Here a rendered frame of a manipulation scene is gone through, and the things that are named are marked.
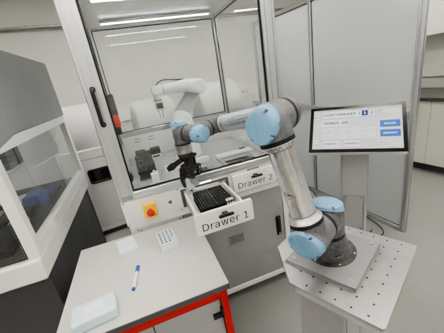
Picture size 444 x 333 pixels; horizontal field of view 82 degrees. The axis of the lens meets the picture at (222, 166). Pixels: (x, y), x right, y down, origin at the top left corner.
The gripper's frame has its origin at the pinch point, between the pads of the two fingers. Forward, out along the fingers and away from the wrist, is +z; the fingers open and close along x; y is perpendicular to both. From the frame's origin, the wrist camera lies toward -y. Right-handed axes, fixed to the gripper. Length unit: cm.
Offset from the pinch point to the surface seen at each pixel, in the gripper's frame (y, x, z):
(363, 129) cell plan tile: 76, 76, -8
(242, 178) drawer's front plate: 12.1, 36.6, 8.8
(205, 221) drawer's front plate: 12.2, -9.2, 9.9
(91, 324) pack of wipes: -6, -61, 21
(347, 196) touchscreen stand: 68, 78, 38
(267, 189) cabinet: 22, 52, 23
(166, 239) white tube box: -8.0, -15.6, 19.2
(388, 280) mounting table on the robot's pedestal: 84, -10, 23
